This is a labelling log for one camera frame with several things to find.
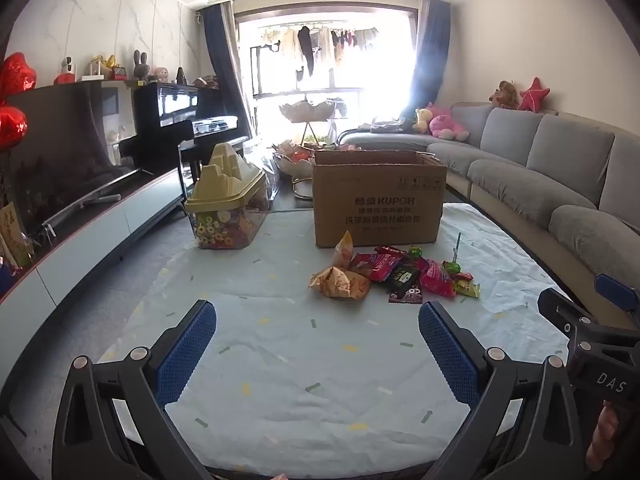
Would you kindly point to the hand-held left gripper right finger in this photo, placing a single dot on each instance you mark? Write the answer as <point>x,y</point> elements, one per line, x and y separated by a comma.
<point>447,350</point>

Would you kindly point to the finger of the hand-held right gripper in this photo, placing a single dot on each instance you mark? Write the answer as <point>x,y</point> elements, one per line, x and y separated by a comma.
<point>560,310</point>
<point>617,287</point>

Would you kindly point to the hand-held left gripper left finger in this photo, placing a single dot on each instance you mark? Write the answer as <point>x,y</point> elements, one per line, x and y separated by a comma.
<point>186,355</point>

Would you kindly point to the brown cardboard box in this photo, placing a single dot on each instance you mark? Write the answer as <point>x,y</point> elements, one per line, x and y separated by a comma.
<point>375,200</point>

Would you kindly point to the person's right hand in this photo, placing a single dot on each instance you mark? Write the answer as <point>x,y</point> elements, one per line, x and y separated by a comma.
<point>602,435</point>

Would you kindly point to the small green snack packet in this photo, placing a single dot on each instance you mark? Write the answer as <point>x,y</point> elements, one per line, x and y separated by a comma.
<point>466,287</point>

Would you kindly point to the black snack packet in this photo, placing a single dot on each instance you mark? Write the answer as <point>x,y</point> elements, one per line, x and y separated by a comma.
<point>404,282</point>

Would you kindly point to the green lollipop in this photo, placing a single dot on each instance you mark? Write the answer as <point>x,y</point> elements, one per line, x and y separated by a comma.
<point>455,266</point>

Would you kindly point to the green wrapped candy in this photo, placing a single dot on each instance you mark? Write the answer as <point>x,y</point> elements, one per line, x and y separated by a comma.
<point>415,252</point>

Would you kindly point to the dark red snack packet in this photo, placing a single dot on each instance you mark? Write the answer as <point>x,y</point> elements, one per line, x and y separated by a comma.
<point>380,262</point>

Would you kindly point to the pale patterned tablecloth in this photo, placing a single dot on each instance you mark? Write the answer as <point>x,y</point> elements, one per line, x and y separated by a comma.
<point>300,350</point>

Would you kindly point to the orange snack bag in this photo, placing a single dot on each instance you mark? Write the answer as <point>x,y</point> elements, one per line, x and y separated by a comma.
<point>340,284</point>

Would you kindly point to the yellow snack packet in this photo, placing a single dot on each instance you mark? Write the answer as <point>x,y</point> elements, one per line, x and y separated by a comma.
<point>344,252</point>

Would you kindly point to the grey sofa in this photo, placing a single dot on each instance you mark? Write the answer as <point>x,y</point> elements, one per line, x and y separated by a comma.
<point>550,160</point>

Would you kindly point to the pale blue television cabinet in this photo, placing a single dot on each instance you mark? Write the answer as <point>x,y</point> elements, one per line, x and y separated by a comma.
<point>100,235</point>

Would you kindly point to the clear container with yellow lid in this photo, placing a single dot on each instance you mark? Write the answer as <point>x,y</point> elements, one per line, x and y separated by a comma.
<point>225,185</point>

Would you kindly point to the clear plastic bag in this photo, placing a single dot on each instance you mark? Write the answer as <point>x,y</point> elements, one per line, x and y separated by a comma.
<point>270,180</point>

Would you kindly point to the black piano bench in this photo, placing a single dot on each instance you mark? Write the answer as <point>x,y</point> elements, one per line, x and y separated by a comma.
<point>200,147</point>

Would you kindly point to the yellow printed gift bag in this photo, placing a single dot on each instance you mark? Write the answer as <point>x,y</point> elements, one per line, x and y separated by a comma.
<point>15,235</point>

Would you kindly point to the red star pillow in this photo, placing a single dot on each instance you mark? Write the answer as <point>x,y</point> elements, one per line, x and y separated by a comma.
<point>534,95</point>

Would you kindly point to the pink plush toy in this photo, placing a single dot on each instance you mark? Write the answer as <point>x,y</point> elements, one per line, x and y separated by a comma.
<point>447,122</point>

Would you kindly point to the brown plush lion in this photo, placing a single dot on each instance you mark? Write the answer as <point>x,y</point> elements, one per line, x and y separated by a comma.
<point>504,94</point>

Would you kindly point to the clothes pile on sofa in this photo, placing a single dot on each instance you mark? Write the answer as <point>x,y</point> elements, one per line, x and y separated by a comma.
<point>387,126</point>

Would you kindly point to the yellow plush bear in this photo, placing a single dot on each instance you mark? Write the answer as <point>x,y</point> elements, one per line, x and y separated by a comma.
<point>421,119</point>

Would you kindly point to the black curved television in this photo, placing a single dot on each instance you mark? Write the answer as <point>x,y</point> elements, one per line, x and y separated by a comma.
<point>60,155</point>

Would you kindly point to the black piano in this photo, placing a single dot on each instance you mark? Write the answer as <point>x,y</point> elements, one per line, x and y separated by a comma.
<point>170,115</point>

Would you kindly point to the tiered white snack stand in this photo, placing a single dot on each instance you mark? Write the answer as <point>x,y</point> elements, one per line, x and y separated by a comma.
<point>305,110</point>

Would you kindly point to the dark metronome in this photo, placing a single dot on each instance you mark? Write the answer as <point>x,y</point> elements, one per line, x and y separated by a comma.
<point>180,76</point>

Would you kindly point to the pink doll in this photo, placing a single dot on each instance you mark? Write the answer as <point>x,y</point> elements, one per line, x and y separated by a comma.
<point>160,74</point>

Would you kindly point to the blue curtain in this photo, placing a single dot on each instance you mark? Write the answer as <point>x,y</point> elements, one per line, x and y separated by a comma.
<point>430,55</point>
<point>222,60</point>

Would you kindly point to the red foil balloon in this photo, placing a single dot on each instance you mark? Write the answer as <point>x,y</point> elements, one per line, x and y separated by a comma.
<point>10,127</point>
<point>17,75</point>

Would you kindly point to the grey bunny figurine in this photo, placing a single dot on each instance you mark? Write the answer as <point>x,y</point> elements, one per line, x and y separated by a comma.
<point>140,66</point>

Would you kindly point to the gold ornament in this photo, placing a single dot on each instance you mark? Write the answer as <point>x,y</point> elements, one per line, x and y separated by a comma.
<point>102,66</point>

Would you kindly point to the row of hanging laundry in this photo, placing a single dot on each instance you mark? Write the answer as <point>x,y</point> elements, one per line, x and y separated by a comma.
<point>320,42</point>

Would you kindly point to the white security camera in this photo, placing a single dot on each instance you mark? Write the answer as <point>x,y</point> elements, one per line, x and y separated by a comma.
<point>67,66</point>

